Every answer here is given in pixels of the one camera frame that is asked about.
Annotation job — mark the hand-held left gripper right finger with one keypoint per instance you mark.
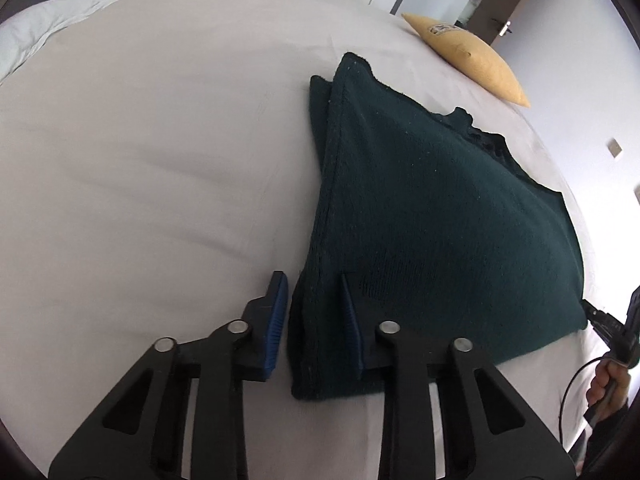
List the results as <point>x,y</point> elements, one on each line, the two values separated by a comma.
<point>352,325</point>

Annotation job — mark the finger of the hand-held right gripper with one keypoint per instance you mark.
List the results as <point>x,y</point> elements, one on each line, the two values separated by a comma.
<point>602,320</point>

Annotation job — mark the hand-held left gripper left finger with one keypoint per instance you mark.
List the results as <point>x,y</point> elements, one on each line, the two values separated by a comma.
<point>275,325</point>

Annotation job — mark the dark green sweater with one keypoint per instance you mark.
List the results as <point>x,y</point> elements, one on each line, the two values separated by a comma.
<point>440,220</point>

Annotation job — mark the person's right hand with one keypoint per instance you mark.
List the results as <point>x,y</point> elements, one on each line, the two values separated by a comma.
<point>607,385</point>

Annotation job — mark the yellow pillow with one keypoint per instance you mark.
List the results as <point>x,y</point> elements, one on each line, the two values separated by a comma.
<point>475,60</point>

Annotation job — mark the white duvet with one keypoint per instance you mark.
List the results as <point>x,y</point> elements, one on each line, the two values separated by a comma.
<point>60,10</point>

